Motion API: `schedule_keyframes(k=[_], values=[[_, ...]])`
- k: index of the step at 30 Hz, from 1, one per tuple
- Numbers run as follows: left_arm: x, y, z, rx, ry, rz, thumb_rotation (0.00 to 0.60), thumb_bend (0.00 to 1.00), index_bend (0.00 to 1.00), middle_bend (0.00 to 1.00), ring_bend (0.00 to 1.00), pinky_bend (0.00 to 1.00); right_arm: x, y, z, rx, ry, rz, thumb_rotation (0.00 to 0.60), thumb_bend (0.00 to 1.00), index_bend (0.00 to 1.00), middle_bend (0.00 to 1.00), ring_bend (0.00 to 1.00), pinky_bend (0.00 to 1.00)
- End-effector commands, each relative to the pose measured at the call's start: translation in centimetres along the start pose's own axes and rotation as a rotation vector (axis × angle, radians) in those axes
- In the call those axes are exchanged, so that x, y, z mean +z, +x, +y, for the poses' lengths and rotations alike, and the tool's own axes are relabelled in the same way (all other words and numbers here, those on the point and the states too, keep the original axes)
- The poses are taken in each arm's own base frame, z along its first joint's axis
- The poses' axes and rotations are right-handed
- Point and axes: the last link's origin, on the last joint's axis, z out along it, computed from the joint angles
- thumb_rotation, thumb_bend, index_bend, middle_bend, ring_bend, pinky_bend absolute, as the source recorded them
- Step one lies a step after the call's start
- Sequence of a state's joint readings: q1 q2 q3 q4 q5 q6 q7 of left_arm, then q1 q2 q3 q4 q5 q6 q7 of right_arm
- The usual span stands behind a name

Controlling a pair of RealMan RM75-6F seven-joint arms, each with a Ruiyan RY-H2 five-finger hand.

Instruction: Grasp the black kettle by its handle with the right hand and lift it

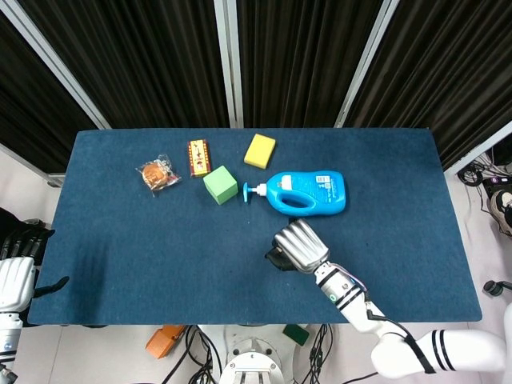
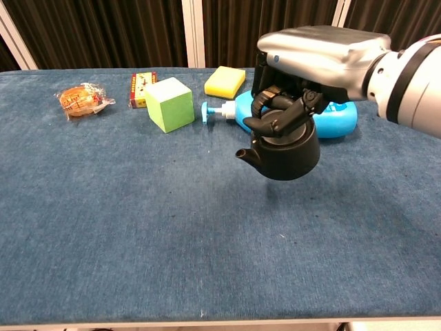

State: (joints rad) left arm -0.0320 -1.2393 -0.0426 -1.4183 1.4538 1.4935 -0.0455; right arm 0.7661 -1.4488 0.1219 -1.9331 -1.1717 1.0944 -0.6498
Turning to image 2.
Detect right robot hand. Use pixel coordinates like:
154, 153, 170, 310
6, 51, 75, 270
243, 25, 392, 139

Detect black round container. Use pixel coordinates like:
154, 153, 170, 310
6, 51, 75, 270
235, 86, 321, 182

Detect blue detergent pump bottle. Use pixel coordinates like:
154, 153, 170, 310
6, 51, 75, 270
201, 89, 358, 139

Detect yellow sponge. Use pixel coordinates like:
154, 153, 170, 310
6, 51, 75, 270
203, 66, 247, 99

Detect green cube block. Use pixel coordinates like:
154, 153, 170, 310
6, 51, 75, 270
143, 77, 195, 134

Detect red yellow snack box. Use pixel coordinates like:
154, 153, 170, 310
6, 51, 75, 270
128, 71, 158, 109

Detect blue table cloth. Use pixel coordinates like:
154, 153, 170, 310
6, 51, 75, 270
0, 67, 441, 326

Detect wrapped round pastry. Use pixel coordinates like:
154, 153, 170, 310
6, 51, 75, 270
54, 82, 116, 121

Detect white curtain frame post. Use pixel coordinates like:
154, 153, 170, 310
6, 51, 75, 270
181, 0, 207, 68
0, 1, 38, 72
331, 0, 353, 28

